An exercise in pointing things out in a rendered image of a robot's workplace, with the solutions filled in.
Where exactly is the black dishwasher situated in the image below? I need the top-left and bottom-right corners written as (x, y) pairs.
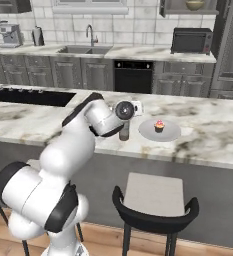
top-left (113, 59), bottom-right (155, 95)

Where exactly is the black and silver kettle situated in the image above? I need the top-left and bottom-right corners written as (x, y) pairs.
top-left (31, 25), bottom-right (46, 47)

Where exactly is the white framed window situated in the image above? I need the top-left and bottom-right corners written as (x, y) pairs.
top-left (51, 0), bottom-right (129, 16)

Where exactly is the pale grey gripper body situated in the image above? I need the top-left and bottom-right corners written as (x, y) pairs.
top-left (118, 120), bottom-right (131, 142)

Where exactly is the grey tall fridge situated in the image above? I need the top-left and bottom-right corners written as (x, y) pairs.
top-left (209, 0), bottom-right (233, 101)

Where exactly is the grey round plate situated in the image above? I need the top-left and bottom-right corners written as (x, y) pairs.
top-left (138, 118), bottom-right (182, 143)

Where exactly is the beige bowl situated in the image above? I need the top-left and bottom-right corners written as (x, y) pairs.
top-left (185, 0), bottom-right (206, 12)

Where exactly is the grey open wall cabinet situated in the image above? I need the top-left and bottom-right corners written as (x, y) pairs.
top-left (159, 0), bottom-right (220, 19)

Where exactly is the grey base cupboard run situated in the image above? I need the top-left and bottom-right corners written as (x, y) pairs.
top-left (152, 60), bottom-right (216, 99)
top-left (0, 53), bottom-right (115, 92)

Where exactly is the black bar stool grey seat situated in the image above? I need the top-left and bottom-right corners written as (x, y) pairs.
top-left (0, 158), bottom-right (86, 256)
top-left (111, 171), bottom-right (200, 256)

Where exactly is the black hob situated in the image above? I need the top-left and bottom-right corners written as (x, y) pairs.
top-left (0, 86), bottom-right (78, 108)

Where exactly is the black toaster oven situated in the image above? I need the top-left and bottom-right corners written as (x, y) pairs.
top-left (170, 27), bottom-right (214, 56)

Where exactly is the pink frosted cupcake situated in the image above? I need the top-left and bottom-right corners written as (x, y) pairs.
top-left (153, 119), bottom-right (166, 134)

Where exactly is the dark steel tap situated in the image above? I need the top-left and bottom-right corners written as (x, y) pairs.
top-left (85, 23), bottom-right (99, 48)

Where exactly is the dark grey wall cabinet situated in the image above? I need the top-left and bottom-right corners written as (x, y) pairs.
top-left (0, 0), bottom-right (33, 15)

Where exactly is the silver coffee machine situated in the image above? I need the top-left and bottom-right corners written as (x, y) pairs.
top-left (0, 20), bottom-right (25, 49)

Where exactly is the steel sink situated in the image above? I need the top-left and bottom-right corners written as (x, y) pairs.
top-left (56, 45), bottom-right (113, 56)

